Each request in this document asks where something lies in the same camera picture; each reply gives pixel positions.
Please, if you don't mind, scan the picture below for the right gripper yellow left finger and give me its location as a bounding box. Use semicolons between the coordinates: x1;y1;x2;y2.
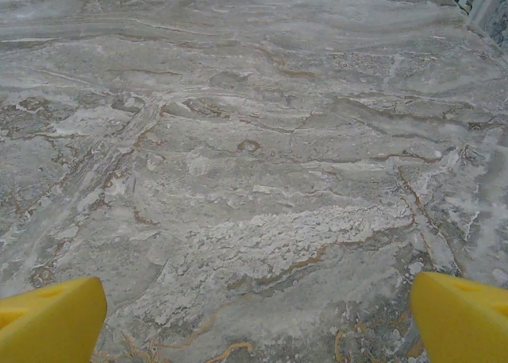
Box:
0;276;108;363

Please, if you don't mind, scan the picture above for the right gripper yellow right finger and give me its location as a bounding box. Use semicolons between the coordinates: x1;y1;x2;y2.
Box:
409;271;508;363

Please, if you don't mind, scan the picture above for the aluminium right frame post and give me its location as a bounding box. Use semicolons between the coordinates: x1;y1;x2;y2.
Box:
444;0;508;48

